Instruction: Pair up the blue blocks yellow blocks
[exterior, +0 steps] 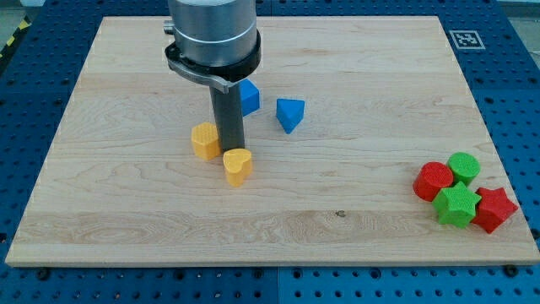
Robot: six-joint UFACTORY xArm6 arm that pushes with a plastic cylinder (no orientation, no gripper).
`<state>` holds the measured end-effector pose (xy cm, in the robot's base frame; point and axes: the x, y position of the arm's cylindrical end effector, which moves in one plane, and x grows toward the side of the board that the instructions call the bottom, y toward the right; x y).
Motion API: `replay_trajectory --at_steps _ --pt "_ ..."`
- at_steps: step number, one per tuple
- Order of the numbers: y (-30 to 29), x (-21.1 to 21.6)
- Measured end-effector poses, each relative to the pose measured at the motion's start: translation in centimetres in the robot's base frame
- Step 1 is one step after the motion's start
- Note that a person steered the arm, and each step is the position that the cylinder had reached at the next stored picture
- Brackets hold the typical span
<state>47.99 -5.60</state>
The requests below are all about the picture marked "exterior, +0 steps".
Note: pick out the wooden board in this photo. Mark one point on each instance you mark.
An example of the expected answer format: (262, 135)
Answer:
(121, 187)

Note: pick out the yellow hexagon block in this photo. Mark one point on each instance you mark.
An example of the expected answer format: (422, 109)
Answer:
(205, 141)

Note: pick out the blue triangle block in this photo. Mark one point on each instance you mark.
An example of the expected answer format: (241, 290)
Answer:
(290, 113)

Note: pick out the green star block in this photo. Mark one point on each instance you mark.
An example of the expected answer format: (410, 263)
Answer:
(456, 205)

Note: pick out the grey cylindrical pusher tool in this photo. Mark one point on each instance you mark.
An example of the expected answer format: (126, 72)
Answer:
(228, 118)

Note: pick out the white fiducial marker tag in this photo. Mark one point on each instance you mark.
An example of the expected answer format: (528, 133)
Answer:
(466, 40)

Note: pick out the blue cube block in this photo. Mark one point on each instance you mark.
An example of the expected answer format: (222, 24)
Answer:
(250, 97)

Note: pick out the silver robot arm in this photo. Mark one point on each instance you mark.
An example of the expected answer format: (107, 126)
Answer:
(216, 42)

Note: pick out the red cylinder block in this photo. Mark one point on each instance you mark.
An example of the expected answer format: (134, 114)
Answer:
(433, 176)

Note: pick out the red star block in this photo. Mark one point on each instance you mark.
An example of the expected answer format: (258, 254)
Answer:
(493, 209)

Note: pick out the green cylinder block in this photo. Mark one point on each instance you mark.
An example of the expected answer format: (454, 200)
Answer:
(464, 167)

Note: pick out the yellow heart block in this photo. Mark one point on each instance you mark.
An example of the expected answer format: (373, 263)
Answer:
(237, 166)

